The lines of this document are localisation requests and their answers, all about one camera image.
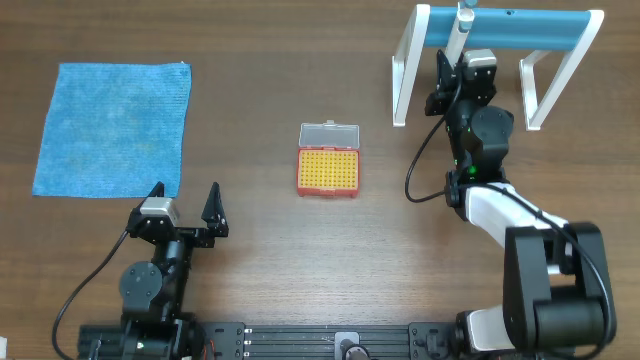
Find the red and yellow tip box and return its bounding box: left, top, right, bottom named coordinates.
left=296, top=119, right=362, bottom=199

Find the mounting rail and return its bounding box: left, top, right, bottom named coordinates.
left=77, top=321, right=501, bottom=360

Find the blue cloth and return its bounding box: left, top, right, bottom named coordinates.
left=31, top=61, right=193, bottom=200

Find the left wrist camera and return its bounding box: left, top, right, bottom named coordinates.
left=139, top=196, right=181, bottom=224

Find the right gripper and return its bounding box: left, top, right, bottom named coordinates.
left=424, top=48, right=499, bottom=117

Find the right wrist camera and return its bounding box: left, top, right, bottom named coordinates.
left=461, top=48, right=499, bottom=72

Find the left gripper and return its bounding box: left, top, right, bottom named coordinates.
left=127, top=181, right=230, bottom=249

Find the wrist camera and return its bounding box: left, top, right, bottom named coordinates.
left=461, top=48, right=499, bottom=72
left=139, top=196, right=181, bottom=224

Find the black cable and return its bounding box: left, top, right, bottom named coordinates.
left=51, top=228, right=132, bottom=360
left=404, top=74, right=618, bottom=359

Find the white pipette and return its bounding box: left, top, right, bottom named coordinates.
left=443, top=0, right=479, bottom=66

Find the white and blue stand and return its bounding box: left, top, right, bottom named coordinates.
left=391, top=3, right=606, bottom=132

